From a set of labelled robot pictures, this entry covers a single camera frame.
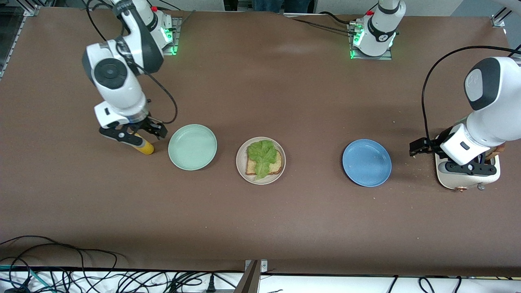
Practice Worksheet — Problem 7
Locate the yellow mustard squeeze bottle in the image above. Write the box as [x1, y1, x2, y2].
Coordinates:
[132, 134, 155, 155]

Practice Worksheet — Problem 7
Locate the black braided cable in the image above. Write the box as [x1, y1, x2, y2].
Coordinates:
[291, 12, 359, 35]

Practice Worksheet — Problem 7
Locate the aluminium profile bar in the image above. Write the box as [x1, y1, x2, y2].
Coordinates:
[234, 259, 268, 293]

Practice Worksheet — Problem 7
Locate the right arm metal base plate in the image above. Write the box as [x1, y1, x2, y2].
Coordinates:
[134, 16, 183, 56]

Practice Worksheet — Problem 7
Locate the beige plate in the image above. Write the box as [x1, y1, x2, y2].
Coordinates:
[236, 137, 286, 186]

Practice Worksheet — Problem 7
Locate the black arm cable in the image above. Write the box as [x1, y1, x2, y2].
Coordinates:
[421, 46, 521, 143]
[85, 0, 179, 125]

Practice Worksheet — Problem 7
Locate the white toaster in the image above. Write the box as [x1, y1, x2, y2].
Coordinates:
[435, 151, 501, 192]

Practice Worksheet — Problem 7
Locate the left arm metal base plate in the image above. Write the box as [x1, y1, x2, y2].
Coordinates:
[348, 22, 393, 61]

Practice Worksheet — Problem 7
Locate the aluminium frame corner bracket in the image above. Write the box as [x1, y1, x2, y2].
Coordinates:
[490, 0, 521, 28]

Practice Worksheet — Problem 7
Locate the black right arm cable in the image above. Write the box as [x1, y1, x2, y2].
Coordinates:
[85, 0, 179, 125]

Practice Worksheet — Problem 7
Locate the blue plate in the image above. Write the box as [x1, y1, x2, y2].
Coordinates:
[342, 139, 392, 188]

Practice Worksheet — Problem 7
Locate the toasted bread slice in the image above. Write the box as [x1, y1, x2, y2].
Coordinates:
[484, 142, 506, 161]
[245, 150, 283, 176]

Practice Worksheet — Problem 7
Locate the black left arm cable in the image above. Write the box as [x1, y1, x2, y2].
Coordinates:
[421, 46, 521, 143]

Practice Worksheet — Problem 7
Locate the long black cable loop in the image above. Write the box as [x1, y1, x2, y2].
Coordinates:
[0, 235, 123, 293]

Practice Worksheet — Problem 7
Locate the aluminium frame rack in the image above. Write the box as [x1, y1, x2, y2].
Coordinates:
[0, 0, 43, 80]

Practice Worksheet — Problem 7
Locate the pale green plate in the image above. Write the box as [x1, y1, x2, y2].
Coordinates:
[168, 124, 218, 171]

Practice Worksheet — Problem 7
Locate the green lettuce leaf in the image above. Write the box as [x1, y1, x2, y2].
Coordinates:
[247, 140, 278, 180]

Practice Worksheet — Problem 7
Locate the teal cable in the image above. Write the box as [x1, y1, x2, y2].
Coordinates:
[0, 265, 53, 293]

